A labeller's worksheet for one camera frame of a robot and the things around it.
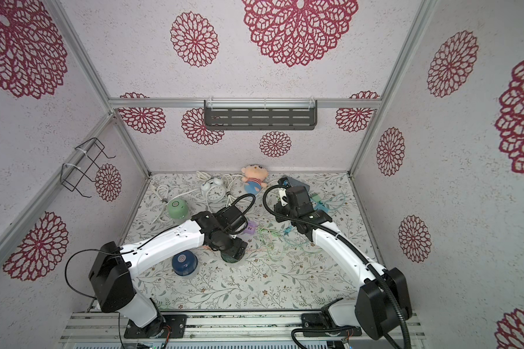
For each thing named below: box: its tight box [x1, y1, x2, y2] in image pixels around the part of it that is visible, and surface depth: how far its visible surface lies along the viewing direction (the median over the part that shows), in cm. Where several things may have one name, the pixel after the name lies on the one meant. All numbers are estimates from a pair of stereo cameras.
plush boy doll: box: [240, 164, 269, 195], surface depth 112 cm
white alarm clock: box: [200, 177, 227, 203], surface depth 105 cm
